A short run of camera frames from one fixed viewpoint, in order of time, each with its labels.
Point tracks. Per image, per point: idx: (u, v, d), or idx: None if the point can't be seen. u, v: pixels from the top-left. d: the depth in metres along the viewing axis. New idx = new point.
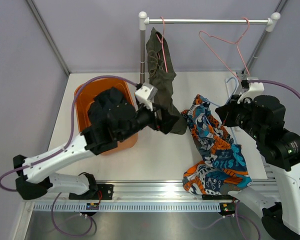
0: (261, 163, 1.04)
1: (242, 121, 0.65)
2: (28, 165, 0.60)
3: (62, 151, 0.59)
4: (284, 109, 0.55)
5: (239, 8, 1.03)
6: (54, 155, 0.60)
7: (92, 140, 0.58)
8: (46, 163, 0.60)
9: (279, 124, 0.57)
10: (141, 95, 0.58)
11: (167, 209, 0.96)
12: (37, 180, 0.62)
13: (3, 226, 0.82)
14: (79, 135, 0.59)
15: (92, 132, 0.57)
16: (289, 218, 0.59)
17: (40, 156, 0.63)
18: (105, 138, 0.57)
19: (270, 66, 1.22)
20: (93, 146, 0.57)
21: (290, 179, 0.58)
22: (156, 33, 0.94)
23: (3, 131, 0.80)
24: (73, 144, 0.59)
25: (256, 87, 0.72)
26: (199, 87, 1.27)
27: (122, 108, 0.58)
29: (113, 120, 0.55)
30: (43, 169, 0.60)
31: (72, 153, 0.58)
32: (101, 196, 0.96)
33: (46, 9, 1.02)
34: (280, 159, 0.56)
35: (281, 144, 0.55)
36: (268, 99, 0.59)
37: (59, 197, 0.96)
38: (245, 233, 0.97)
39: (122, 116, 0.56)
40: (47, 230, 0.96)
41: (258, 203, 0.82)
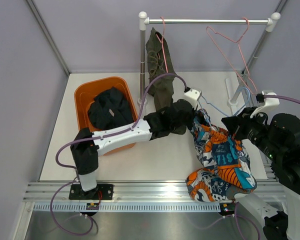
0: (260, 163, 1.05)
1: (255, 137, 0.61)
2: (99, 136, 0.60)
3: (130, 130, 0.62)
4: None
5: (239, 8, 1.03)
6: (122, 132, 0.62)
7: (153, 125, 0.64)
8: (116, 137, 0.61)
9: (299, 146, 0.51)
10: (193, 96, 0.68)
11: (166, 209, 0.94)
12: (100, 152, 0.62)
13: (4, 226, 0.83)
14: (142, 120, 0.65)
15: (151, 120, 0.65)
16: (296, 236, 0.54)
17: (108, 130, 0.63)
18: (164, 124, 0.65)
19: (270, 65, 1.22)
20: (156, 130, 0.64)
21: None
22: (156, 33, 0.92)
23: (3, 131, 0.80)
24: (139, 126, 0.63)
25: (272, 102, 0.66)
26: (199, 87, 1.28)
27: (181, 102, 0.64)
29: (173, 111, 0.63)
30: (112, 143, 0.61)
31: (139, 133, 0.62)
32: (101, 196, 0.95)
33: (47, 9, 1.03)
34: (298, 184, 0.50)
35: (299, 168, 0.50)
36: (289, 118, 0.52)
37: (59, 197, 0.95)
38: (245, 234, 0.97)
39: (184, 110, 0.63)
40: (47, 230, 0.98)
41: (260, 211, 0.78)
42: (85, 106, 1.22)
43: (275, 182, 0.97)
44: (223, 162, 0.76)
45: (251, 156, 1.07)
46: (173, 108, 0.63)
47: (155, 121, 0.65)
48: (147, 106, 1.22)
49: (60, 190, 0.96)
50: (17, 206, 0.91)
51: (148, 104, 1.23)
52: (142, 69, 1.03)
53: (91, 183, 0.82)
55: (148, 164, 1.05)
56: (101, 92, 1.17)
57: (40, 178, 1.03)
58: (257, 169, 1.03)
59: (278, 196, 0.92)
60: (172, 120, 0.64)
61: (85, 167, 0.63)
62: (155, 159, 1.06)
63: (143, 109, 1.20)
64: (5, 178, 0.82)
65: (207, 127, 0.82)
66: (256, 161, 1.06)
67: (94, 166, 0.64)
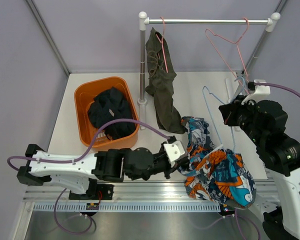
0: (260, 163, 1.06)
1: (243, 123, 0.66)
2: (37, 159, 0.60)
3: (71, 163, 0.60)
4: (286, 116, 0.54)
5: (239, 8, 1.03)
6: (61, 162, 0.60)
7: (105, 166, 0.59)
8: (53, 165, 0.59)
9: (280, 130, 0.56)
10: (171, 156, 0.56)
11: (166, 209, 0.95)
12: (38, 175, 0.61)
13: (4, 226, 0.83)
14: (92, 156, 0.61)
15: (104, 161, 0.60)
16: (290, 223, 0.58)
17: (53, 155, 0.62)
18: (114, 170, 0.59)
19: (270, 65, 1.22)
20: (99, 174, 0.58)
21: (290, 184, 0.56)
22: (156, 33, 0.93)
23: (3, 131, 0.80)
24: (83, 161, 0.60)
25: (263, 90, 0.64)
26: (198, 87, 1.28)
27: (142, 152, 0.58)
29: (130, 161, 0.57)
30: (47, 170, 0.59)
31: (78, 170, 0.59)
32: (101, 196, 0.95)
33: (47, 10, 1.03)
34: (279, 164, 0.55)
35: (280, 150, 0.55)
36: (272, 105, 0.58)
37: (60, 198, 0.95)
38: (245, 234, 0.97)
39: (139, 165, 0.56)
40: (47, 230, 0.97)
41: (259, 207, 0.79)
42: (85, 106, 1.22)
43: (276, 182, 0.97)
44: (225, 179, 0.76)
45: (251, 156, 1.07)
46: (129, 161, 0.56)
47: (108, 164, 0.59)
48: (147, 106, 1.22)
49: (65, 190, 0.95)
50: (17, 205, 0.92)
51: (148, 104, 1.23)
52: (142, 69, 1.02)
53: (72, 183, 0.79)
55: None
56: (101, 92, 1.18)
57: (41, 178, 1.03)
58: (257, 169, 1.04)
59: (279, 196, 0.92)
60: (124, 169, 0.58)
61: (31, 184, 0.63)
62: None
63: (143, 110, 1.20)
64: (5, 178, 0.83)
65: (203, 162, 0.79)
66: (256, 161, 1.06)
67: (39, 184, 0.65)
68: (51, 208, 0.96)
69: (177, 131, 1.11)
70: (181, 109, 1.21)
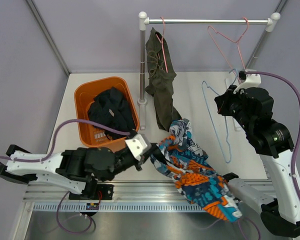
0: (260, 163, 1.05)
1: (234, 110, 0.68)
2: (12, 158, 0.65)
3: (39, 162, 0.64)
4: (272, 101, 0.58)
5: (239, 8, 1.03)
6: (32, 161, 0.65)
7: (69, 167, 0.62)
8: (25, 164, 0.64)
9: (268, 115, 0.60)
10: (136, 151, 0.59)
11: (166, 209, 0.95)
12: (14, 173, 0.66)
13: (3, 226, 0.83)
14: (59, 154, 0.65)
15: (71, 161, 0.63)
16: (285, 208, 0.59)
17: (27, 154, 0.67)
18: (78, 171, 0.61)
19: (270, 66, 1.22)
20: (63, 173, 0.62)
21: (279, 167, 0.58)
22: (156, 33, 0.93)
23: (2, 130, 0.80)
24: (50, 160, 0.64)
25: (254, 79, 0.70)
26: (198, 87, 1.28)
27: (103, 151, 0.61)
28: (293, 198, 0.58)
29: (90, 163, 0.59)
30: (20, 169, 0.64)
31: (45, 168, 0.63)
32: (102, 197, 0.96)
33: (47, 10, 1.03)
34: (267, 147, 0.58)
35: (268, 133, 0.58)
36: (259, 91, 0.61)
37: (64, 198, 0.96)
38: (245, 233, 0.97)
39: (99, 167, 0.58)
40: (47, 230, 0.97)
41: (256, 200, 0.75)
42: (85, 106, 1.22)
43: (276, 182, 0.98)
44: (213, 198, 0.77)
45: (251, 156, 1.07)
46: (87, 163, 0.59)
47: (73, 166, 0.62)
48: (147, 106, 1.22)
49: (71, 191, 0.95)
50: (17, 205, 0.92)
51: (147, 105, 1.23)
52: (142, 69, 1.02)
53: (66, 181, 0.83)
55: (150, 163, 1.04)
56: (101, 92, 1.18)
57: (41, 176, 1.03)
58: (256, 169, 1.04)
59: None
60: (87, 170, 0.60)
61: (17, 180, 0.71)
62: None
63: (143, 109, 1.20)
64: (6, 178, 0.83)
65: (177, 169, 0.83)
66: (256, 161, 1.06)
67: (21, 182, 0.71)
68: (55, 208, 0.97)
69: None
70: (181, 108, 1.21)
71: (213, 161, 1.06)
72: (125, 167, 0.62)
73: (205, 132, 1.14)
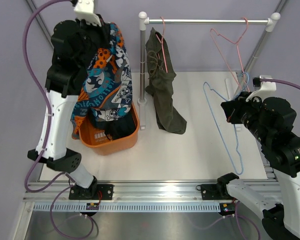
0: (261, 163, 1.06)
1: (248, 121, 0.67)
2: (42, 149, 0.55)
3: (52, 116, 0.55)
4: (294, 114, 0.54)
5: (239, 7, 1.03)
6: (49, 125, 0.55)
7: (61, 87, 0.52)
8: (52, 133, 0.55)
9: (287, 128, 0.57)
10: (87, 11, 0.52)
11: (167, 209, 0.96)
12: (61, 153, 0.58)
13: (3, 225, 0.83)
14: (50, 93, 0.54)
15: (55, 77, 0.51)
16: (292, 224, 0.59)
17: (42, 136, 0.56)
18: (68, 74, 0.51)
19: (271, 66, 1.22)
20: (68, 87, 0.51)
21: (295, 185, 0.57)
22: (156, 33, 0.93)
23: (1, 130, 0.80)
24: (53, 103, 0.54)
25: (268, 87, 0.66)
26: (199, 87, 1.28)
27: (61, 27, 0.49)
28: None
29: (67, 46, 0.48)
30: (55, 141, 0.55)
31: (60, 110, 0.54)
32: (101, 196, 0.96)
33: (47, 10, 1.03)
34: (286, 165, 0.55)
35: (288, 150, 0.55)
36: (280, 103, 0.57)
37: (59, 197, 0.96)
38: (245, 233, 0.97)
39: (74, 43, 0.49)
40: (47, 230, 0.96)
41: (258, 205, 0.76)
42: None
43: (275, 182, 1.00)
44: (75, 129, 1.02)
45: (252, 157, 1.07)
46: (63, 41, 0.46)
47: (61, 88, 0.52)
48: (147, 107, 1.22)
49: (65, 190, 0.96)
50: (16, 205, 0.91)
51: (147, 105, 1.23)
52: (142, 69, 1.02)
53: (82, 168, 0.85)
55: (150, 162, 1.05)
56: None
57: (40, 178, 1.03)
58: (257, 169, 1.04)
59: (278, 197, 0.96)
60: (71, 56, 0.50)
61: (72, 161, 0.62)
62: (155, 160, 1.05)
63: (143, 109, 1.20)
64: (5, 179, 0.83)
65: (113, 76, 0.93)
66: (255, 160, 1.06)
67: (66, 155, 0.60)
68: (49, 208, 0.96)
69: (176, 131, 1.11)
70: (181, 109, 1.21)
71: (214, 161, 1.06)
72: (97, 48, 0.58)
73: (206, 132, 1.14)
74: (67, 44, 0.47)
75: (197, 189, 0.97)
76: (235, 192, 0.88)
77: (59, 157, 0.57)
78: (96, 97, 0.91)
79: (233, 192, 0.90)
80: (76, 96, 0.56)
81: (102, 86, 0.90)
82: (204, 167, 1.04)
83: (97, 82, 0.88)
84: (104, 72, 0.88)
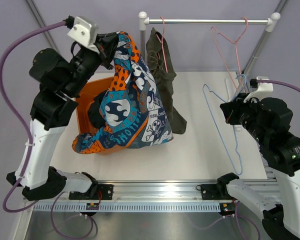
0: (261, 163, 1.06)
1: (246, 121, 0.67)
2: (19, 177, 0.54)
3: (33, 146, 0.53)
4: (291, 114, 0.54)
5: (239, 7, 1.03)
6: (29, 154, 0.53)
7: (46, 118, 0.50)
8: (30, 163, 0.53)
9: (284, 128, 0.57)
10: (81, 41, 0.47)
11: (167, 209, 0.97)
12: (40, 182, 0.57)
13: (2, 224, 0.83)
14: (33, 122, 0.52)
15: (39, 109, 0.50)
16: (291, 223, 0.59)
17: (22, 162, 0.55)
18: (53, 106, 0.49)
19: (271, 66, 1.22)
20: (49, 119, 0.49)
21: (293, 184, 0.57)
22: (156, 33, 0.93)
23: (0, 129, 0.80)
24: (35, 133, 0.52)
25: (266, 88, 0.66)
26: (199, 87, 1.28)
27: (46, 54, 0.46)
28: None
29: (48, 81, 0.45)
30: (33, 172, 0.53)
31: (42, 142, 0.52)
32: (101, 196, 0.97)
33: (46, 10, 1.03)
34: (284, 164, 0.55)
35: (285, 149, 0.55)
36: (277, 103, 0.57)
37: (59, 197, 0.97)
38: (245, 234, 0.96)
39: (56, 76, 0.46)
40: (47, 230, 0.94)
41: (258, 205, 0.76)
42: (85, 106, 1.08)
43: (276, 182, 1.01)
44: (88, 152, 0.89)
45: (252, 157, 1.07)
46: (42, 77, 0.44)
47: (45, 119, 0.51)
48: None
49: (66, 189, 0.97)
50: (16, 205, 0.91)
51: None
52: None
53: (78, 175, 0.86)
55: (150, 162, 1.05)
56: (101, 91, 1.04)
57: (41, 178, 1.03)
58: (257, 168, 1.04)
59: (278, 196, 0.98)
60: (54, 89, 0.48)
61: (54, 188, 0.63)
62: (155, 160, 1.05)
63: None
64: (5, 178, 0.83)
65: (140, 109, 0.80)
66: (255, 160, 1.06)
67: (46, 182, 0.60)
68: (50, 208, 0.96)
69: (176, 131, 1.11)
70: (181, 109, 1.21)
71: (214, 161, 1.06)
72: (90, 72, 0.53)
73: (206, 132, 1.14)
74: (46, 79, 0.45)
75: (197, 189, 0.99)
76: (235, 192, 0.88)
77: (35, 189, 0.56)
78: (122, 131, 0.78)
79: (232, 192, 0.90)
80: (60, 128, 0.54)
81: (129, 119, 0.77)
82: (204, 167, 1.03)
83: (118, 110, 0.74)
84: (130, 101, 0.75)
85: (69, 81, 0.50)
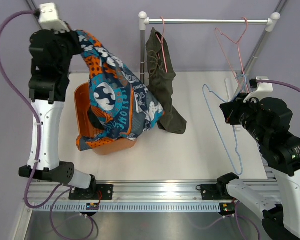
0: (261, 164, 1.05)
1: (246, 121, 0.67)
2: (35, 162, 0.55)
3: (42, 125, 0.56)
4: (291, 114, 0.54)
5: (239, 7, 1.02)
6: (39, 135, 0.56)
7: (47, 95, 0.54)
8: (44, 144, 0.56)
9: (284, 128, 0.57)
10: (50, 18, 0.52)
11: (166, 209, 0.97)
12: (55, 164, 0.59)
13: (2, 224, 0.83)
14: (35, 103, 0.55)
15: (39, 88, 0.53)
16: (291, 223, 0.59)
17: (33, 149, 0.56)
18: (50, 81, 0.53)
19: (272, 66, 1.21)
20: (53, 92, 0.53)
21: (293, 184, 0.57)
22: (156, 33, 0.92)
23: (0, 129, 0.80)
24: (40, 112, 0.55)
25: (266, 88, 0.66)
26: (199, 87, 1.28)
27: (38, 35, 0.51)
28: None
29: (47, 53, 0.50)
30: (48, 151, 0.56)
31: (49, 118, 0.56)
32: (101, 196, 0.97)
33: None
34: (284, 164, 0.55)
35: (285, 149, 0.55)
36: (276, 103, 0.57)
37: (59, 197, 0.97)
38: (245, 234, 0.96)
39: (52, 50, 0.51)
40: (47, 230, 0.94)
41: (258, 205, 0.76)
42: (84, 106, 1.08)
43: (276, 182, 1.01)
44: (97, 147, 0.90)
45: (252, 157, 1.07)
46: (43, 48, 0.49)
47: (46, 96, 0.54)
48: None
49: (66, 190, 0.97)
50: (15, 205, 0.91)
51: None
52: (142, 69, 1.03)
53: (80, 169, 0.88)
55: (150, 162, 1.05)
56: None
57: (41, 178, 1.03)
58: (257, 168, 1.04)
59: (278, 196, 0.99)
60: (52, 63, 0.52)
61: (67, 171, 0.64)
62: (155, 160, 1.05)
63: None
64: (5, 178, 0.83)
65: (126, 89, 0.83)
66: (256, 160, 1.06)
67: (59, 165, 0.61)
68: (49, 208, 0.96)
69: (176, 131, 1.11)
70: (181, 109, 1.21)
71: (214, 161, 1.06)
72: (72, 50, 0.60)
73: (206, 132, 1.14)
74: (46, 51, 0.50)
75: (197, 189, 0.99)
76: (235, 192, 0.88)
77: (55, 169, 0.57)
78: (118, 114, 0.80)
79: (232, 192, 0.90)
80: (62, 104, 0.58)
81: (118, 100, 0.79)
82: (204, 167, 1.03)
83: (105, 93, 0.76)
84: (110, 83, 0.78)
85: (61, 58, 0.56)
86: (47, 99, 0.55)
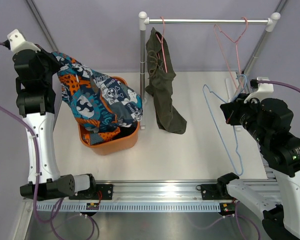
0: (261, 163, 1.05)
1: (246, 122, 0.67)
2: (38, 176, 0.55)
3: (37, 138, 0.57)
4: (291, 115, 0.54)
5: (239, 7, 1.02)
6: (37, 149, 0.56)
7: (37, 108, 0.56)
8: (43, 155, 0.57)
9: (285, 129, 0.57)
10: (18, 43, 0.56)
11: (167, 209, 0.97)
12: (58, 175, 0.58)
13: (3, 224, 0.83)
14: (25, 118, 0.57)
15: (28, 103, 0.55)
16: (292, 224, 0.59)
17: (32, 163, 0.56)
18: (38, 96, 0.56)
19: (272, 66, 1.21)
20: (43, 104, 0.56)
21: (294, 185, 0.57)
22: (156, 33, 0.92)
23: (1, 129, 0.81)
24: (33, 126, 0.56)
25: (266, 88, 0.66)
26: (199, 87, 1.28)
27: (21, 53, 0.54)
28: None
29: (33, 68, 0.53)
30: (48, 161, 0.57)
31: (43, 129, 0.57)
32: (101, 196, 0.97)
33: (46, 10, 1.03)
34: (284, 165, 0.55)
35: (286, 150, 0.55)
36: (277, 104, 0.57)
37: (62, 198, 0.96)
38: (245, 234, 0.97)
39: (37, 65, 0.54)
40: (47, 230, 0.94)
41: (258, 205, 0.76)
42: None
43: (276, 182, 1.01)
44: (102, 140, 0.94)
45: (253, 157, 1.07)
46: (29, 63, 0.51)
47: (36, 109, 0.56)
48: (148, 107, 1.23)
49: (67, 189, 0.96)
50: (16, 205, 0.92)
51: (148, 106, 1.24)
52: (142, 69, 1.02)
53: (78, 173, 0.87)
55: (151, 162, 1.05)
56: None
57: None
58: (257, 168, 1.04)
59: (278, 196, 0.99)
60: (38, 77, 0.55)
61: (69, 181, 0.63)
62: (155, 159, 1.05)
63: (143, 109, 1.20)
64: (5, 178, 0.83)
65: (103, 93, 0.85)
66: (256, 160, 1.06)
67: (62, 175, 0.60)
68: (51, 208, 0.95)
69: (177, 131, 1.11)
70: (181, 109, 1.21)
71: (214, 161, 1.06)
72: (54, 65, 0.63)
73: (206, 132, 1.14)
74: (32, 65, 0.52)
75: (197, 189, 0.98)
76: (235, 192, 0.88)
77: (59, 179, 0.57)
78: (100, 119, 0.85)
79: (233, 192, 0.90)
80: (53, 115, 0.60)
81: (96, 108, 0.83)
82: (204, 167, 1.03)
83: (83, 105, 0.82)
84: (85, 95, 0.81)
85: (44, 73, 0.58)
86: (39, 112, 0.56)
